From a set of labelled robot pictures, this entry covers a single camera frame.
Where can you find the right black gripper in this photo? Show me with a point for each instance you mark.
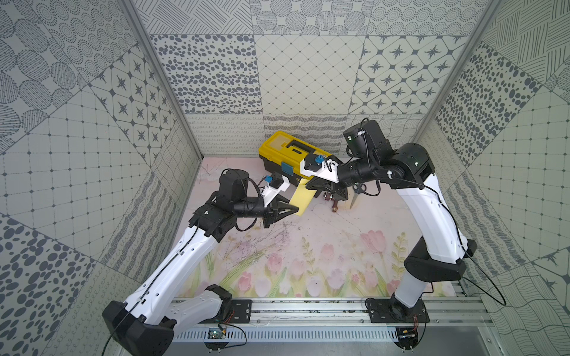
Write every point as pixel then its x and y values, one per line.
pixel 329 186

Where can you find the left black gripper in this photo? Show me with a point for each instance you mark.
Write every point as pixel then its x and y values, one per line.
pixel 269 213

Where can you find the yellow square paper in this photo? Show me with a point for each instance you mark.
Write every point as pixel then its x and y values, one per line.
pixel 302 197

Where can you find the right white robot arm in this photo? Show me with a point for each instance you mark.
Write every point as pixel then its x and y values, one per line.
pixel 440 254

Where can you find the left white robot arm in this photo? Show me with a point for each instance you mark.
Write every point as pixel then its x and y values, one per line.
pixel 148 320

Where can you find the brown brass water tap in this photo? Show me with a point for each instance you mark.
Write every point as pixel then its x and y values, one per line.
pixel 334 202

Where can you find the yellow black toolbox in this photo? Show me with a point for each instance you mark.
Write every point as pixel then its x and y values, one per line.
pixel 283 153

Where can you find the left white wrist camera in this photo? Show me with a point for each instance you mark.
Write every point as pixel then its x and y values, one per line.
pixel 273 185

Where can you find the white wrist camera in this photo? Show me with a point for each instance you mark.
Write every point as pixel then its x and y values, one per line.
pixel 317 165
pixel 273 185

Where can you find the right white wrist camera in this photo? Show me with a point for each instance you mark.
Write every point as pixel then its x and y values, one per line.
pixel 317 165

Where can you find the blue handled scissors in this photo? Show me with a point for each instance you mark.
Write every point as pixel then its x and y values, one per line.
pixel 358 188

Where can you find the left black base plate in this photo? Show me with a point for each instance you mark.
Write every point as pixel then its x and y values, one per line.
pixel 238 312

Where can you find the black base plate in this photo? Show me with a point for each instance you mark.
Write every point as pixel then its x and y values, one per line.
pixel 392 311
pixel 238 312

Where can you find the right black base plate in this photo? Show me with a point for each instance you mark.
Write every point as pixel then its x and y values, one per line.
pixel 392 311

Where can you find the aluminium mounting rail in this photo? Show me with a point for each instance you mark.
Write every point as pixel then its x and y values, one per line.
pixel 307 313

